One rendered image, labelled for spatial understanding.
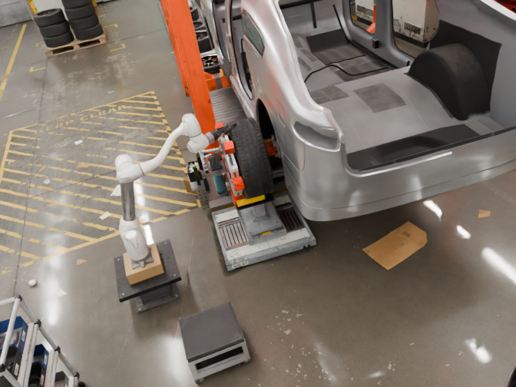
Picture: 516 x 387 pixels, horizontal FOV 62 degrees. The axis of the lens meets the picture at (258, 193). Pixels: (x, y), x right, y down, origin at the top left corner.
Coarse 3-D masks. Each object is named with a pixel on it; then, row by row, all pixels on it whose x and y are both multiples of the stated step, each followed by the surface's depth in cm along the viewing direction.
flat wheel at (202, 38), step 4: (196, 32) 812; (200, 32) 812; (204, 32) 810; (196, 36) 799; (200, 36) 798; (204, 36) 793; (200, 40) 767; (204, 40) 769; (208, 40) 774; (200, 44) 770; (204, 44) 773; (208, 44) 777; (200, 48) 775; (204, 48) 777; (208, 48) 781; (200, 52) 779
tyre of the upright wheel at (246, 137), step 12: (240, 120) 358; (252, 120) 350; (240, 132) 340; (252, 132) 339; (240, 144) 335; (252, 144) 335; (264, 144) 336; (240, 156) 333; (252, 156) 334; (264, 156) 335; (240, 168) 337; (252, 168) 335; (264, 168) 338; (252, 180) 340; (264, 180) 343; (252, 192) 349; (264, 192) 356
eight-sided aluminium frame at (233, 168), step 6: (222, 138) 346; (222, 144) 340; (222, 156) 386; (228, 156) 338; (228, 162) 337; (234, 162) 338; (234, 168) 337; (228, 174) 387; (228, 180) 390; (234, 192) 352; (240, 192) 354
